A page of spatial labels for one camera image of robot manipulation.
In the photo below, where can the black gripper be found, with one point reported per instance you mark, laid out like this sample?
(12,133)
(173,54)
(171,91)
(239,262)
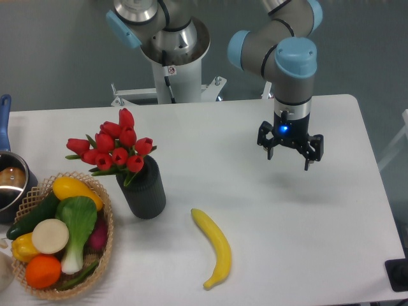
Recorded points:
(293,134)

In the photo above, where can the red tulip bouquet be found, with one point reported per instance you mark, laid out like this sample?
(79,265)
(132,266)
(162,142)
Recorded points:
(114,150)

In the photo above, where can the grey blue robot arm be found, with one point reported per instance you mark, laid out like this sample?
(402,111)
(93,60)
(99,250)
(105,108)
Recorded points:
(280,53)

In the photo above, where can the dark grey ribbed vase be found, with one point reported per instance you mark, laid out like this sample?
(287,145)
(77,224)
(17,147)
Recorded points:
(145,194)

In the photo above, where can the yellow banana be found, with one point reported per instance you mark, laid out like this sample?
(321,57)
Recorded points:
(220,245)

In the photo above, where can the black device at edge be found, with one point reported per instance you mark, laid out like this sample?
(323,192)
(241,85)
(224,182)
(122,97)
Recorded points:
(397,274)

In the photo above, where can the purple red sweet potato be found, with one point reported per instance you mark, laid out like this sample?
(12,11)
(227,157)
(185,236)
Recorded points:
(99,236)

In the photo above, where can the green bok choy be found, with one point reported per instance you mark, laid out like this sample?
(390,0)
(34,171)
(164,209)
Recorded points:
(79,214)

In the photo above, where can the yellow squash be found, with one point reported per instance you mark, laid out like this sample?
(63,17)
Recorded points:
(67,187)

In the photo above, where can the green chili pepper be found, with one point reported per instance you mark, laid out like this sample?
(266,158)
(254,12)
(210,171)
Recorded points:
(79,278)

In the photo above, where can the woven wicker basket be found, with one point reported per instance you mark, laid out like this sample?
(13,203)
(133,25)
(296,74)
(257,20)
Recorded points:
(33,198)

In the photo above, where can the dark green cucumber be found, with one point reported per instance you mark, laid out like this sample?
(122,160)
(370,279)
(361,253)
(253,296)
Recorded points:
(44,210)

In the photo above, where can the orange fruit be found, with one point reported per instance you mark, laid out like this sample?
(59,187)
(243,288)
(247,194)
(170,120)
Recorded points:
(43,271)

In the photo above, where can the yellow bell pepper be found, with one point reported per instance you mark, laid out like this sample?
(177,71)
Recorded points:
(23,248)

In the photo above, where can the small garlic clove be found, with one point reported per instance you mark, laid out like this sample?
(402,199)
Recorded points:
(3,244)

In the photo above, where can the white frame at right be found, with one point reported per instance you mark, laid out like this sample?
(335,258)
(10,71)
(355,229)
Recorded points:
(395,145)

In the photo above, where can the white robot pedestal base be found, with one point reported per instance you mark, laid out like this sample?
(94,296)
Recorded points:
(176,61)

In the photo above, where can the blue handled saucepan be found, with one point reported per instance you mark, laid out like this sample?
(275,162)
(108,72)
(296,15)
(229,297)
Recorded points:
(16,177)

